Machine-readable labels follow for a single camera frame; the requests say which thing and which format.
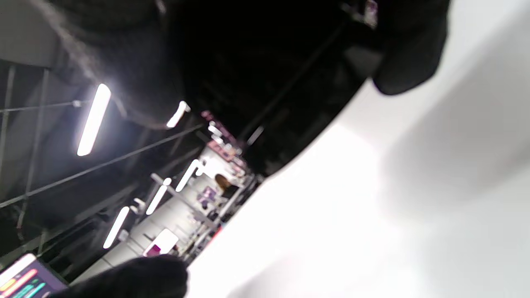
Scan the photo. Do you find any person's right hand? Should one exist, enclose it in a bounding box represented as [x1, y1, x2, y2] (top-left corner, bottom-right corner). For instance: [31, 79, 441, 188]
[29, 0, 452, 298]

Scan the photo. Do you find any black dice shaker cover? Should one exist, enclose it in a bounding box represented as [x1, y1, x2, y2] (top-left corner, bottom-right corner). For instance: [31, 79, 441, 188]
[182, 0, 383, 178]

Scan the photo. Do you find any ceiling light tube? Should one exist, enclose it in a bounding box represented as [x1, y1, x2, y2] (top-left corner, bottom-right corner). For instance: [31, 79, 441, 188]
[145, 178, 172, 216]
[175, 159, 206, 193]
[166, 101, 192, 129]
[103, 206, 130, 250]
[77, 83, 112, 157]

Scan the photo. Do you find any white panel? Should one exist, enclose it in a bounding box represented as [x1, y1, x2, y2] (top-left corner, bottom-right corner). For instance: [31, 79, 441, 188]
[142, 228, 179, 258]

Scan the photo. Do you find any laptop screen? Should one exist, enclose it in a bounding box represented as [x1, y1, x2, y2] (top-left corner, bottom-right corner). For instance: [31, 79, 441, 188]
[0, 253, 69, 298]

